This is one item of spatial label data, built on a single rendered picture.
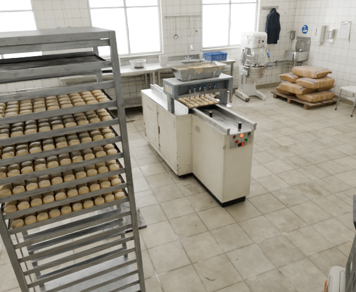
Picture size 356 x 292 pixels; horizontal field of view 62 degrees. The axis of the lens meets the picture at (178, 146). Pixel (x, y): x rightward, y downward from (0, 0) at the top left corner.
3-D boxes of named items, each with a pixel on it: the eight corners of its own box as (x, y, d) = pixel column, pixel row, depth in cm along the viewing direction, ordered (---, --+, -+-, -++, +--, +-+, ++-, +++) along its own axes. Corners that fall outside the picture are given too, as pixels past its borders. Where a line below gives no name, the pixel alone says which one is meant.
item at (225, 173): (191, 178, 361) (190, 108, 324) (215, 171, 373) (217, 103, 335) (221, 210, 303) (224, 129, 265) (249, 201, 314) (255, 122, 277)
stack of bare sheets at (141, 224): (95, 203, 321) (95, 201, 319) (131, 194, 334) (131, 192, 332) (104, 239, 270) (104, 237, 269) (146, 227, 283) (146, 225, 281)
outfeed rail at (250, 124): (171, 86, 443) (171, 81, 440) (174, 86, 444) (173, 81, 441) (254, 130, 275) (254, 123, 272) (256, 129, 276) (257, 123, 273)
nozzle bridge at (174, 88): (164, 108, 346) (162, 79, 332) (217, 99, 371) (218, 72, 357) (175, 116, 318) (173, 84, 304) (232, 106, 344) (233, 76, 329)
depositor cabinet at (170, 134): (145, 143, 461) (141, 90, 426) (186, 134, 486) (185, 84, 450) (178, 182, 354) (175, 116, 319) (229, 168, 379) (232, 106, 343)
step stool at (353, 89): (372, 114, 542) (378, 90, 523) (351, 117, 534) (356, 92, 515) (353, 107, 582) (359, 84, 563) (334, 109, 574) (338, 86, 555)
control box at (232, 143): (228, 147, 275) (228, 133, 269) (249, 142, 284) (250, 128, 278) (229, 149, 272) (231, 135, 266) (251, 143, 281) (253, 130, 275)
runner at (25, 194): (129, 169, 157) (128, 164, 156) (130, 171, 155) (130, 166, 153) (-8, 202, 133) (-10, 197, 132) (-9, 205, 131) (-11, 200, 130)
